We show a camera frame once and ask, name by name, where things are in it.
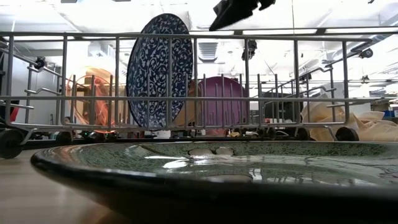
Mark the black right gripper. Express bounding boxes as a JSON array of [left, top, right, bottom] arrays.
[[210, 0, 277, 32]]

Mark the purple plate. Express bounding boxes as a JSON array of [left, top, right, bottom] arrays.
[[197, 76, 249, 127]]

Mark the blue patterned plate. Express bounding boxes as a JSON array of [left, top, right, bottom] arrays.
[[126, 12, 195, 130]]

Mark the dark glazed ceramic plate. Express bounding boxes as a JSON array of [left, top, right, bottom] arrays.
[[30, 141, 398, 224]]

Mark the orange transparent plate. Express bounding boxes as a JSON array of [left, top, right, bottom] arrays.
[[65, 66, 121, 134]]

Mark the red black power station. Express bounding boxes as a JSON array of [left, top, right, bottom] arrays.
[[263, 92, 304, 124]]

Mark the grey wire dish rack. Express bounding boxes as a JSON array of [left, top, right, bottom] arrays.
[[0, 29, 398, 160]]

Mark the black aluminium table frame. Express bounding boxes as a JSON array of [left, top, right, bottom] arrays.
[[18, 138, 66, 150]]

